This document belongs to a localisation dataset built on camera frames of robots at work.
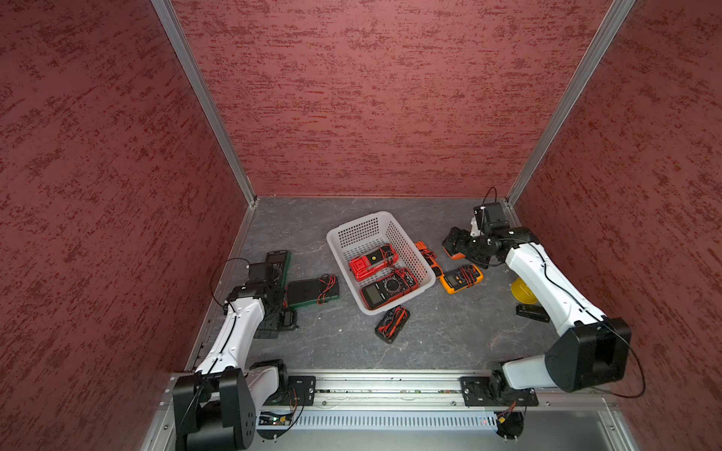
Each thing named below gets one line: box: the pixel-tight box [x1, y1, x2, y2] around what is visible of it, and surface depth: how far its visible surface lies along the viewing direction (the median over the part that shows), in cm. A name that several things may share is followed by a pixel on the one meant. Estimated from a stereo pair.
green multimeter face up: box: [265, 249, 292, 293], surface depth 98 cm
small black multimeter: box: [276, 307, 299, 331], surface depth 85 cm
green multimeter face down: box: [286, 273, 341, 310], surface depth 91 cm
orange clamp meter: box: [415, 240, 444, 279], surface depth 99 cm
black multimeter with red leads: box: [374, 304, 411, 345], surface depth 85 cm
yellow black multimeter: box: [439, 264, 485, 296], surface depth 94 cm
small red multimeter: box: [348, 243, 400, 282], surface depth 96 cm
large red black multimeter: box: [359, 267, 420, 311], surface depth 91 cm
